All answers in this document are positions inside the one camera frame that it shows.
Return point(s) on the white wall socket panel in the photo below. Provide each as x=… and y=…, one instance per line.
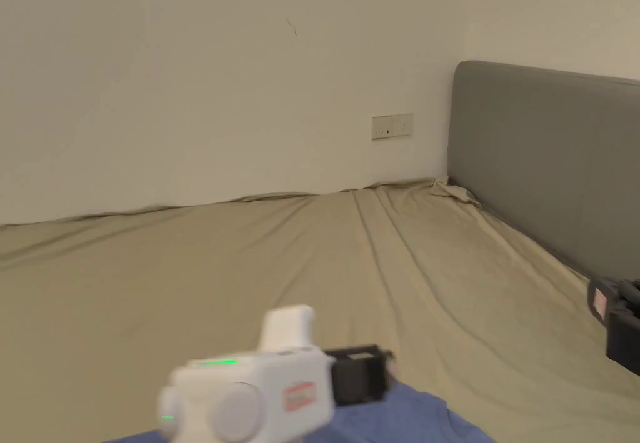
x=392, y=126

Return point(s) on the dark blue shirt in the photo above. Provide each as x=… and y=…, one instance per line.
x=420, y=418

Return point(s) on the bed with beige sheet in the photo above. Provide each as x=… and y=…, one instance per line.
x=150, y=283

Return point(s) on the grey padded headboard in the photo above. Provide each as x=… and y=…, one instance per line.
x=540, y=153

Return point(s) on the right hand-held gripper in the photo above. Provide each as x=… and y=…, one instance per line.
x=624, y=335

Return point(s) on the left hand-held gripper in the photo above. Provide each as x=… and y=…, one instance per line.
x=260, y=388

